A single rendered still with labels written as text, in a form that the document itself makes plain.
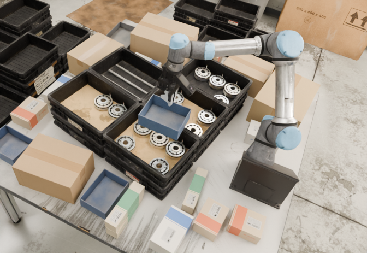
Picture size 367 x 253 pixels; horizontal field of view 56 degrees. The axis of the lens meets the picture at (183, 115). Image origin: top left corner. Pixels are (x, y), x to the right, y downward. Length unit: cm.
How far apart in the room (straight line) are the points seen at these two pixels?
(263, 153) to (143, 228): 68
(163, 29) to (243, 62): 60
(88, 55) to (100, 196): 93
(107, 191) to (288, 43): 112
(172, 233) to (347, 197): 181
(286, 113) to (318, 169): 157
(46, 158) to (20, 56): 133
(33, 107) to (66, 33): 131
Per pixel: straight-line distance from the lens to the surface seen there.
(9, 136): 213
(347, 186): 318
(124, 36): 273
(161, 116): 166
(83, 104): 204
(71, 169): 175
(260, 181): 180
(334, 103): 381
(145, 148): 183
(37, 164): 179
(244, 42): 167
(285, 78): 161
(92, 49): 235
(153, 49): 242
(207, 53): 148
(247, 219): 178
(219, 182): 193
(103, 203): 181
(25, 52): 299
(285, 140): 163
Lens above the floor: 231
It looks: 48 degrees down
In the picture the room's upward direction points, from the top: 11 degrees clockwise
